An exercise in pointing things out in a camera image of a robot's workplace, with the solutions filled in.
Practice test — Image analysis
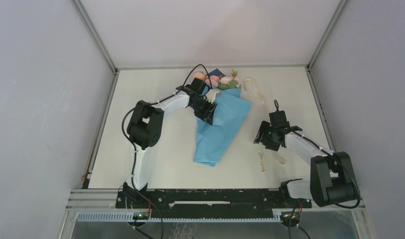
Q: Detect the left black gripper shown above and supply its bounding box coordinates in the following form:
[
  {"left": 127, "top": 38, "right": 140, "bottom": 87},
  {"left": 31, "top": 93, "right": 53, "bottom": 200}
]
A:
[{"left": 190, "top": 98, "right": 217, "bottom": 125}]

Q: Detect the blue wrapping paper sheet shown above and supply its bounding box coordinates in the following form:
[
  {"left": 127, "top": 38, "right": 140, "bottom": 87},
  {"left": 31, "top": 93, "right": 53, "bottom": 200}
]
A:
[{"left": 194, "top": 81, "right": 252, "bottom": 167}]

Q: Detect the pale pink fake flower stem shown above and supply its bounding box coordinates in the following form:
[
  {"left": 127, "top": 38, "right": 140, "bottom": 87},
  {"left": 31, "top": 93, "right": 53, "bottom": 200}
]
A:
[{"left": 217, "top": 69, "right": 242, "bottom": 90}]

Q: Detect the cream ribbon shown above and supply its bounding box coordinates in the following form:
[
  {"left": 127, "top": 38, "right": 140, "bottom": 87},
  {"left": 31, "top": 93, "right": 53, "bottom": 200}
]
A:
[{"left": 244, "top": 78, "right": 286, "bottom": 165}]

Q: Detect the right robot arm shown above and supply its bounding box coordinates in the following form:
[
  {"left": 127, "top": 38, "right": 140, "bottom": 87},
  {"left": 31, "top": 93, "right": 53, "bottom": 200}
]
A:
[{"left": 254, "top": 110, "right": 361, "bottom": 209}]

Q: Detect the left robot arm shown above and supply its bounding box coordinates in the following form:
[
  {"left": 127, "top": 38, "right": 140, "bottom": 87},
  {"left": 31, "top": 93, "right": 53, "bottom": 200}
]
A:
[{"left": 121, "top": 78, "right": 220, "bottom": 208}]

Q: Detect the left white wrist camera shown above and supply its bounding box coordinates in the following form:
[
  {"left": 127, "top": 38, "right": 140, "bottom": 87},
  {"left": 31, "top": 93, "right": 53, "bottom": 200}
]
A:
[{"left": 205, "top": 89, "right": 221, "bottom": 103}]

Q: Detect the right black cable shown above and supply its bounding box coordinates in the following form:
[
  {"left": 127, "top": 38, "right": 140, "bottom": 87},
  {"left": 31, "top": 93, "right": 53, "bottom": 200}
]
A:
[{"left": 273, "top": 99, "right": 361, "bottom": 239}]

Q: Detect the black cable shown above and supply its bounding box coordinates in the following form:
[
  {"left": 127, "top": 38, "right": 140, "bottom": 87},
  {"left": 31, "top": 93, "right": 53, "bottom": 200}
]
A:
[
  {"left": 273, "top": 99, "right": 361, "bottom": 239},
  {"left": 121, "top": 64, "right": 213, "bottom": 239}
]

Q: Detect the left black cable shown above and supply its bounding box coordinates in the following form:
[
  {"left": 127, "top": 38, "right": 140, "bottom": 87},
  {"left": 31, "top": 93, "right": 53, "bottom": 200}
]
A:
[{"left": 121, "top": 64, "right": 213, "bottom": 239}]

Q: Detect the white cable duct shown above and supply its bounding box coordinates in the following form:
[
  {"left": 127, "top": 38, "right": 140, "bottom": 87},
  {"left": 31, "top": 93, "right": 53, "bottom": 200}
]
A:
[{"left": 77, "top": 211, "right": 282, "bottom": 223}]

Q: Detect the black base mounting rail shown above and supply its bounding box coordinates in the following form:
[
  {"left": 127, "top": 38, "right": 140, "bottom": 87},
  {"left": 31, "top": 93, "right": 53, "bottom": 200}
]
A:
[{"left": 115, "top": 189, "right": 312, "bottom": 218}]

